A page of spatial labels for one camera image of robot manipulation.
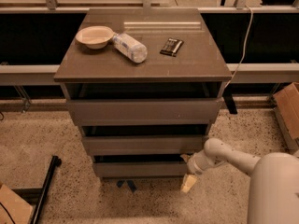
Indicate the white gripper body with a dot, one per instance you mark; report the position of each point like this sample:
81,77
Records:
193,164

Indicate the grey bottom drawer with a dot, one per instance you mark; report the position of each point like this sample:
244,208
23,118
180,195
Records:
135,170

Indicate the grey drawer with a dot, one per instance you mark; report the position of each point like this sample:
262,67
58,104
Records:
135,170
141,145
143,112

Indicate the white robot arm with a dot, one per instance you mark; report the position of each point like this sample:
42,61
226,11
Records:
273,186

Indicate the grey top drawer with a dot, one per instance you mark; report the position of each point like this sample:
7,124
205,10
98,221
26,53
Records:
143,112

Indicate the grey drawer cabinet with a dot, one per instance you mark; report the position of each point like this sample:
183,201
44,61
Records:
197,72

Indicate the grey middle drawer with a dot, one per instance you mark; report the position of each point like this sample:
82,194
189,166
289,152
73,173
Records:
141,145

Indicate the black table leg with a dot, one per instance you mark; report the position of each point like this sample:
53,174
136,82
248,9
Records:
229,100

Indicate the cardboard box right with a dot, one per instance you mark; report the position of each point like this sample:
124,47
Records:
287,113

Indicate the cardboard box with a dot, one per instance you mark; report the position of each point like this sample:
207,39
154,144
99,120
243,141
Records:
287,113
13,208

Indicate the black snack packet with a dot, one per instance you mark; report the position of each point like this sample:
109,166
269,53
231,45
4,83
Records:
171,47

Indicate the clear plastic water bottle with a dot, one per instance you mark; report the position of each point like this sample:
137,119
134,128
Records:
130,47

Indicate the white paper bowl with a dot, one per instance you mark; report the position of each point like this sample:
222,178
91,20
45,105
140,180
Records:
94,37

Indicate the cardboard box left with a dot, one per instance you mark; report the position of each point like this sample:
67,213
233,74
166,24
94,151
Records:
13,208

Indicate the black metal frame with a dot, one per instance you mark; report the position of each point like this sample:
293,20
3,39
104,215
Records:
37,196

